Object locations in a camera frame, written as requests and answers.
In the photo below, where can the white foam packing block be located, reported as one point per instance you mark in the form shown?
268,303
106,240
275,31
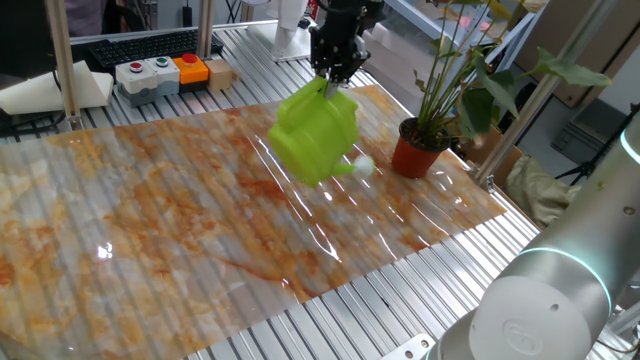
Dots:
395,55

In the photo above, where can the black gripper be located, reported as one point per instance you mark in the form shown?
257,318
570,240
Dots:
340,40

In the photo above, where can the person in purple shirt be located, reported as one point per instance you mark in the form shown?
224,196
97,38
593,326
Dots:
82,15

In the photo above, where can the grey box with green button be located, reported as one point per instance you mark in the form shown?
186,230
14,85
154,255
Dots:
165,75

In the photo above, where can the green plastic watering can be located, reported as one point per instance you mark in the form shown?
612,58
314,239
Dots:
315,140

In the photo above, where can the orange marble pattern mat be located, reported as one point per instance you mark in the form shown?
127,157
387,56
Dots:
150,225

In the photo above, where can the brown board panel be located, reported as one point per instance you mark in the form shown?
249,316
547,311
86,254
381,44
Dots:
575,50

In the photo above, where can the grey box with red button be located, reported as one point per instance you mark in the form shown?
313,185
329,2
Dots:
134,82

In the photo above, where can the white folded paper cone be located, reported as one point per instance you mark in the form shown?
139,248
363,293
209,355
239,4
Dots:
45,92

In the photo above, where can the beige fabric bag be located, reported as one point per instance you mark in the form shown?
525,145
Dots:
535,192

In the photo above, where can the black keyboard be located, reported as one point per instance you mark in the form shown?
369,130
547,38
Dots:
150,47

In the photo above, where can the brown cardboard box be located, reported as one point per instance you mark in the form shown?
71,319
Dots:
502,167

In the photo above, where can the dark grey plastic crate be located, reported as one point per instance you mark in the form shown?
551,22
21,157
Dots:
582,132

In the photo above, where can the small wooden block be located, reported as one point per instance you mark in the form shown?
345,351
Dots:
219,75

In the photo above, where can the orange emergency stop box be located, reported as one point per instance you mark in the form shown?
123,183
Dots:
191,72

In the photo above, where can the aluminium frame post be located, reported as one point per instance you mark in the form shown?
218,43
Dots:
205,30
530,105
62,60

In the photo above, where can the green plant in terracotta pot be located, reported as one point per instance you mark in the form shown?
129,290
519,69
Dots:
415,160

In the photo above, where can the black tripod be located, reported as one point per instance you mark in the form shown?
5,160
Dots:
600,150

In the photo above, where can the black monitor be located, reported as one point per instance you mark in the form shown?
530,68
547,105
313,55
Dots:
25,40

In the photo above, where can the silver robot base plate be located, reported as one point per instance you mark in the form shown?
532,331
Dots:
410,347

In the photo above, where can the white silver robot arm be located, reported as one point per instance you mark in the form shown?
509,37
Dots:
575,240

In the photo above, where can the white robot pedestal with plate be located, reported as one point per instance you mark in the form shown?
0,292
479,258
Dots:
285,40

